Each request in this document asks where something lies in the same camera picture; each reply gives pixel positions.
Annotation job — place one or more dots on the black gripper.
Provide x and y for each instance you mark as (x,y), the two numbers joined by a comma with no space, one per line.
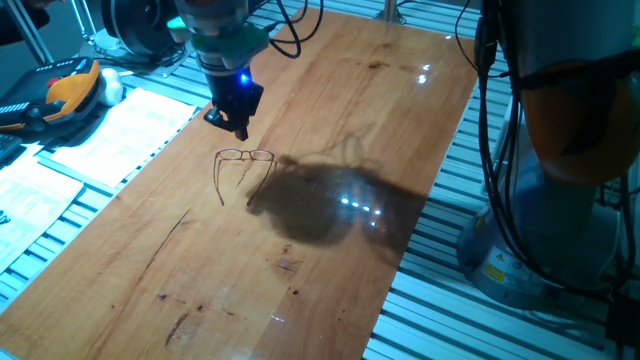
(235,95)

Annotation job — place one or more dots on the brown frame glasses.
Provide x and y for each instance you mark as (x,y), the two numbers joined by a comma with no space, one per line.
(242,155)

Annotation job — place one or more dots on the silver orange robot arm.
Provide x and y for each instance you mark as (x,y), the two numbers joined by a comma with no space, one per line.
(560,125)

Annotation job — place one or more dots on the grey tripod leg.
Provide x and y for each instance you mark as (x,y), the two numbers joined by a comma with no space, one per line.
(82,20)
(30,35)

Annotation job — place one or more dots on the person hand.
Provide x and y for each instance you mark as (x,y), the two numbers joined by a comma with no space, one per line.
(40,2)

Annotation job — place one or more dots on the printed paper sheet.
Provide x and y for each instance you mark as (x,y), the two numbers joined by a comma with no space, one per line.
(125,135)
(30,200)

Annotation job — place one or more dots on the wooden board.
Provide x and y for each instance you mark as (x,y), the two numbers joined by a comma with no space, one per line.
(200,250)

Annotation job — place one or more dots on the orange black teach pendant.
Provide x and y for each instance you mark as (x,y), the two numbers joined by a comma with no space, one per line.
(70,92)

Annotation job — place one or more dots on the metal frame post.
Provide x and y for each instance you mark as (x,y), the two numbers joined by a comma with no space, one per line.
(390,10)

